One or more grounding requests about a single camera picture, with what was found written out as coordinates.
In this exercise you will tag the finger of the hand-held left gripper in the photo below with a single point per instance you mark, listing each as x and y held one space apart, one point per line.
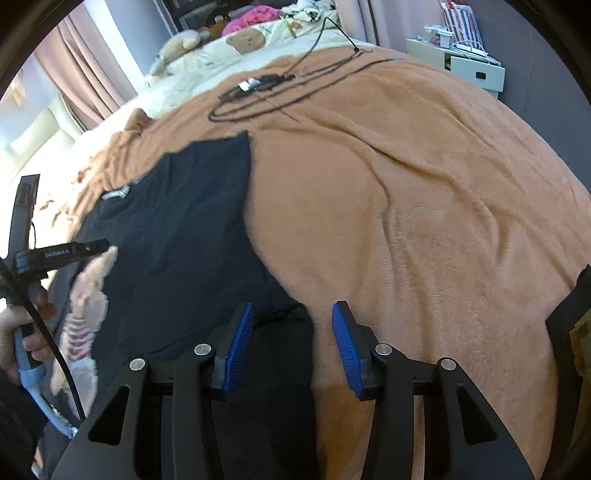
92 249

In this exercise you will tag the cream bear print quilt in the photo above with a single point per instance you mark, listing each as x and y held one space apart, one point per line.
277 50

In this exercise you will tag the black folded garment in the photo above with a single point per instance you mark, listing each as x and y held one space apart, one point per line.
565 304

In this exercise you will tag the cream plush toy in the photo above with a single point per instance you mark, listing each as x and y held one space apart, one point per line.
178 46

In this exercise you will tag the brown fleece blanket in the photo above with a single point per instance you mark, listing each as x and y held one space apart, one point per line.
415 207

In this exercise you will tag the black bear print t-shirt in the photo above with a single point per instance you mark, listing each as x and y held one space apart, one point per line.
184 230

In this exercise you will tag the small black device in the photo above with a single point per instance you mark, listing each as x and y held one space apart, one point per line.
247 86

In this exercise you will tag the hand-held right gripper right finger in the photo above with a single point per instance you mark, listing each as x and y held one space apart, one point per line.
344 346

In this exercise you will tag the white nightstand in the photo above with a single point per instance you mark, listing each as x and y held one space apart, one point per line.
475 74

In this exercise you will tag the cream headboard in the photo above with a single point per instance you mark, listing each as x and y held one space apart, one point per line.
51 124

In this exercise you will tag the black white printed cloth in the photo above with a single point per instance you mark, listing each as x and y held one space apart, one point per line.
309 9

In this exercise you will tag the striped gift bag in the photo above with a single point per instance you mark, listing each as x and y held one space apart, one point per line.
461 23

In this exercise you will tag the pink curtain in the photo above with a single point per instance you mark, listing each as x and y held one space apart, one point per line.
360 18
83 69

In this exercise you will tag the pink fluffy cloth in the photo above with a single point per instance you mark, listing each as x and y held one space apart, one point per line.
254 18

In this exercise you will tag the person's left hand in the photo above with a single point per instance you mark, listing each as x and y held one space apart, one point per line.
8 337

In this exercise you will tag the white power strip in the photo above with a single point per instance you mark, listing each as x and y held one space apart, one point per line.
471 50

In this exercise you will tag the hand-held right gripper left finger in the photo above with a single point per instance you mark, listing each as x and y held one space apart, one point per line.
238 344

